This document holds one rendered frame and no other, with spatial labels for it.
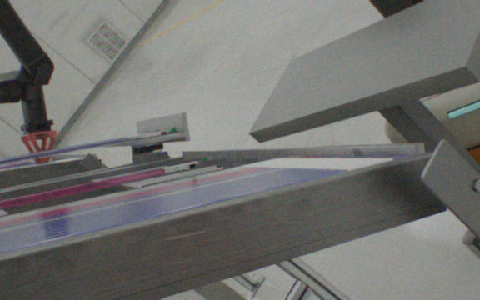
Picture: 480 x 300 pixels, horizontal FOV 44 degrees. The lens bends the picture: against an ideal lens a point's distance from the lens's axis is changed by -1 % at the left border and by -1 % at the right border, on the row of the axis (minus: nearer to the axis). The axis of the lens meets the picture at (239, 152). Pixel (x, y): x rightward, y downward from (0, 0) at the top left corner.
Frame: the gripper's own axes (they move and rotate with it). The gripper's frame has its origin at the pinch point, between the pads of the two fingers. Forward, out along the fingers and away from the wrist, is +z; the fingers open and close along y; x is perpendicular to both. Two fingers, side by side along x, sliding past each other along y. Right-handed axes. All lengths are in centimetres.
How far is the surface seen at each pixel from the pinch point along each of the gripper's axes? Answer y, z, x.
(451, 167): 112, 6, 17
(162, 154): 39.8, 2.4, 16.4
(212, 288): 13, 39, 34
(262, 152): 73, 4, 20
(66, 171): -37.3, 4.9, 12.9
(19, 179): -37.6, 5.2, -1.3
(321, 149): 89, 4, 20
